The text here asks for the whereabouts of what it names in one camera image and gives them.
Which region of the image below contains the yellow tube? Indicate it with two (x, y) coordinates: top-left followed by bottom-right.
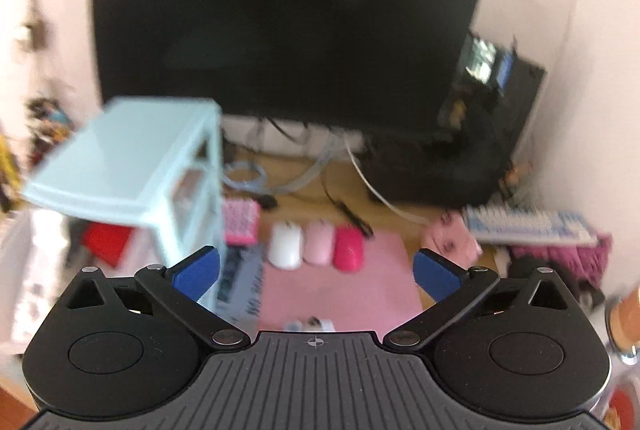
(0, 134), (24, 211)

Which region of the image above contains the anime figurine cluster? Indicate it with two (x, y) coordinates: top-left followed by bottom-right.
(25, 96), (77, 147)

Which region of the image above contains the wall socket box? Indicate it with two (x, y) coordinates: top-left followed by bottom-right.
(14, 24), (44, 54)

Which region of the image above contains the white cable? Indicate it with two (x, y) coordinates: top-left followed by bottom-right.
(344, 139), (432, 227)

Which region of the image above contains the black curved computer monitor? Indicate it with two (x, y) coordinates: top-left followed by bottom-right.
(92, 0), (491, 131)

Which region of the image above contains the light blue plastic drawer cabinet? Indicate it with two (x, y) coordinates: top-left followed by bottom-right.
(21, 96), (226, 307)

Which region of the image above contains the pink mouse pad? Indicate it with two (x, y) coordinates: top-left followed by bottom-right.
(257, 230), (426, 336)

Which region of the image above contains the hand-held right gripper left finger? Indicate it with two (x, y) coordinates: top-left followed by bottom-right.
(64, 245), (251, 352)

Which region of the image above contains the white and blue keyboard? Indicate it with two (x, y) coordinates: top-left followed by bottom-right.
(462, 204), (599, 247)

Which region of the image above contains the red object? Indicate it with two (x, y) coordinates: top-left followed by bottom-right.
(82, 222), (134, 269)

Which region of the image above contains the grey blue printed desk mat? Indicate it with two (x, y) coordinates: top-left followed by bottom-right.
(215, 244), (269, 327)

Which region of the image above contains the magenta cloth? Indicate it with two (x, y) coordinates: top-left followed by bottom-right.
(509, 234), (614, 287)

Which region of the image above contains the black glass computer case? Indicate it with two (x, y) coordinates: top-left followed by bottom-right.
(359, 30), (549, 209)

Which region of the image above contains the pink plush toy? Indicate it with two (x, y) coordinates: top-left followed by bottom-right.
(422, 212), (484, 261)

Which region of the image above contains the light pink computer mouse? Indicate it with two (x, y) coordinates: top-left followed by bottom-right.
(303, 219), (335, 267)

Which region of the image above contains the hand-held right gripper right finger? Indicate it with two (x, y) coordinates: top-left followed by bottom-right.
(382, 248), (576, 353)

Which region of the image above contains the coiled light blue cable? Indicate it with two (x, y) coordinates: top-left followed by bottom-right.
(224, 162), (271, 191)

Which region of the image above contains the small white blue object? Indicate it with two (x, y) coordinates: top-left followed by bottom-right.
(283, 317), (337, 335)

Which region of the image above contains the black cable with connector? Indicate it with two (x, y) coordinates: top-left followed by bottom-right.
(322, 182), (374, 239)

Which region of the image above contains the pink number keypad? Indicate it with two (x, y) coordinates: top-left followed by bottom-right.
(222, 200), (261, 246)

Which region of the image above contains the magenta computer mouse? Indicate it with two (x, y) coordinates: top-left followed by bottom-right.
(332, 225), (365, 273)

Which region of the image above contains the translucent plastic drawer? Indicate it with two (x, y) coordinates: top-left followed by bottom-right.
(172, 214), (224, 261)
(170, 169), (221, 217)
(192, 122), (221, 169)

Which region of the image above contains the light blue monitor cable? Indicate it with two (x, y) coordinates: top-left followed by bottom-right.
(287, 134), (347, 193)

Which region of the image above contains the white computer mouse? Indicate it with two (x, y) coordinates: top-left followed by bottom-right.
(266, 221), (305, 270)

